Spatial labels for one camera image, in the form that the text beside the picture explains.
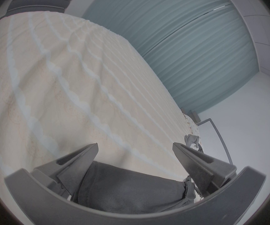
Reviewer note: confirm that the grey bedside table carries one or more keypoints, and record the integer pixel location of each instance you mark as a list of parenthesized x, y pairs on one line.
[(194, 116)]

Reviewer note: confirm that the white printed pillow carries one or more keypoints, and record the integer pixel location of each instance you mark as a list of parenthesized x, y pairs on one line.
[(193, 126)]

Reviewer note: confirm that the black chest of drawers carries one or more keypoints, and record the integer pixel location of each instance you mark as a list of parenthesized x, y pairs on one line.
[(43, 1)]

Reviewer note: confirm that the bed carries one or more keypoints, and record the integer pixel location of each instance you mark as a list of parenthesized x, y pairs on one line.
[(55, 78)]

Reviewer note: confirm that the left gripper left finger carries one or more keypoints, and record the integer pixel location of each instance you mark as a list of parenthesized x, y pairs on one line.
[(78, 170)]

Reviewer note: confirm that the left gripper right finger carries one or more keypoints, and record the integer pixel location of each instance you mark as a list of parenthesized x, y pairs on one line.
[(196, 170)]

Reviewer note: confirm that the blue-green curtain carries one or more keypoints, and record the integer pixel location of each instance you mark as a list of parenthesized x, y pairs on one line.
[(207, 67), (137, 8)]

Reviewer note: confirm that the black T-shirt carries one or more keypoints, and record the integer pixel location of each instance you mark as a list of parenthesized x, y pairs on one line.
[(130, 189)]

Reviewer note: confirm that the pile of clothes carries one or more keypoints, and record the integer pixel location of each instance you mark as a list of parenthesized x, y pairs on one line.
[(191, 139)]

